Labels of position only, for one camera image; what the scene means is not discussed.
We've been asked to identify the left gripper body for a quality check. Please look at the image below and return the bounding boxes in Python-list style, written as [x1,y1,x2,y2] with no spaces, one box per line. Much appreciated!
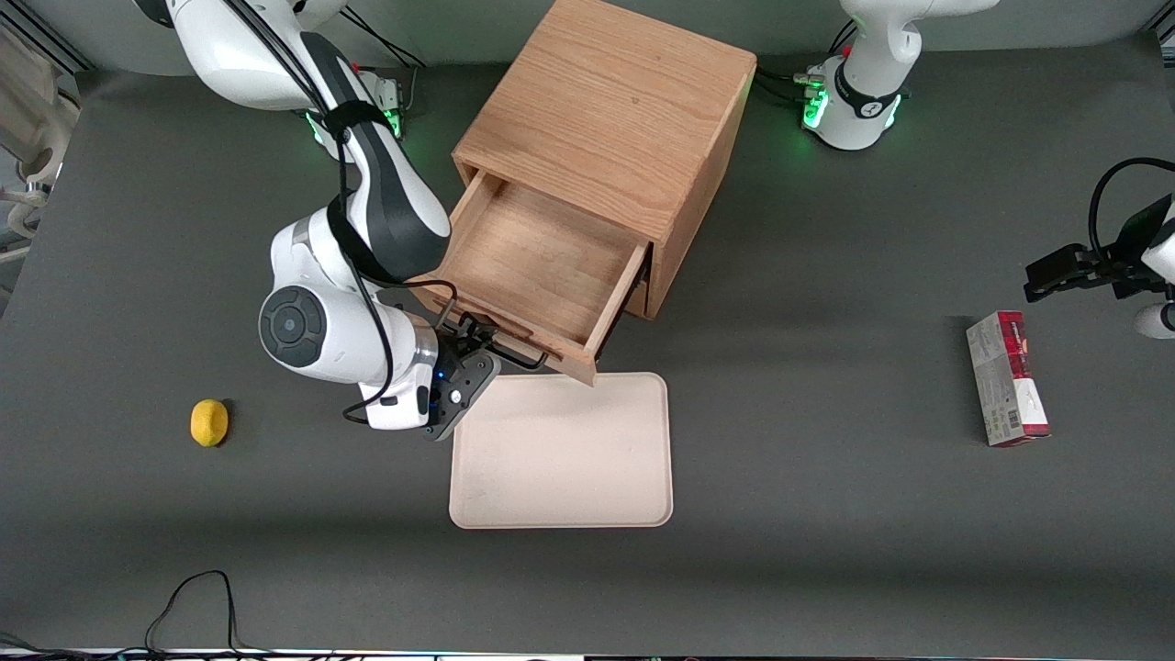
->
[1113,195,1175,286]

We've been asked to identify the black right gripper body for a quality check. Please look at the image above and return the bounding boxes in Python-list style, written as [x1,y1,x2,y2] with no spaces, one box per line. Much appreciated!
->
[422,332,503,443]

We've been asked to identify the black wire drawer handle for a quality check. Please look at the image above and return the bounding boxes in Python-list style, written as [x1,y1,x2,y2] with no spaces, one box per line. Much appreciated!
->
[477,326,550,372]

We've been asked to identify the wooden drawer with handled pull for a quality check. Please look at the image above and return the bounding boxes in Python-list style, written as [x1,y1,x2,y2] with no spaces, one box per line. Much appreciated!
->
[404,170,655,387]

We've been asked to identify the wooden drawer cabinet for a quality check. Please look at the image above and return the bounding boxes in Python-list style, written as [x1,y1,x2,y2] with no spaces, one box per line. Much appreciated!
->
[452,0,758,320]

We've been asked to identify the cream rectangular tray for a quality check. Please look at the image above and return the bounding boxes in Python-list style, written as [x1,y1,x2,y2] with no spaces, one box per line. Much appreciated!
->
[449,372,675,530]

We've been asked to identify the red tartan cardboard box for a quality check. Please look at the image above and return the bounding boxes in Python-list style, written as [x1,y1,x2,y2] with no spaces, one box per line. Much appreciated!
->
[966,310,1052,448]

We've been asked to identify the yellow lemon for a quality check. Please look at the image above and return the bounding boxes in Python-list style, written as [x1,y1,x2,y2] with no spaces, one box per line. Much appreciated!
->
[190,398,229,448]

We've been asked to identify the white equipment stand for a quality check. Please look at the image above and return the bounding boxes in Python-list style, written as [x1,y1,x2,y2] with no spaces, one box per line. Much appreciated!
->
[0,23,82,267]

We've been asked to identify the black looped gripper cable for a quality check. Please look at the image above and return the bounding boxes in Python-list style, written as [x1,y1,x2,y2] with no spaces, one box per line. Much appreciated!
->
[1089,158,1175,267]

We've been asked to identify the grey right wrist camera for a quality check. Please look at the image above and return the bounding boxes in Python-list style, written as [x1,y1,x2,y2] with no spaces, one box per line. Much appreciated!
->
[360,381,434,432]

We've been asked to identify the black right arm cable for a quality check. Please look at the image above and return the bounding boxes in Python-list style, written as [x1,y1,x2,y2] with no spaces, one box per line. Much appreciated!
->
[220,0,460,425]

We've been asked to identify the black right base cables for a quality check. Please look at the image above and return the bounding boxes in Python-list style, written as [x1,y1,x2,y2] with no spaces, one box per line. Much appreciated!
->
[344,7,428,73]

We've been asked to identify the black base cables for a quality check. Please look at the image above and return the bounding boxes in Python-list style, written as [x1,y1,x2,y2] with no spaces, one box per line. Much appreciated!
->
[344,7,428,73]
[751,18,856,109]

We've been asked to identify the black cable on table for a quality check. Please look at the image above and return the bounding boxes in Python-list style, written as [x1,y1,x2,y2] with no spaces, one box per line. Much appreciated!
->
[0,570,276,661]

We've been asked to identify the black left base cables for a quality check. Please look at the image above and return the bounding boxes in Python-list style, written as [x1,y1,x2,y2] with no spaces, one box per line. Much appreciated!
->
[751,18,856,109]

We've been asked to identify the aluminium frame profile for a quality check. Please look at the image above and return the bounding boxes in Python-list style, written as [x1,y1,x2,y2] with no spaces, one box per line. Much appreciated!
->
[0,0,97,74]

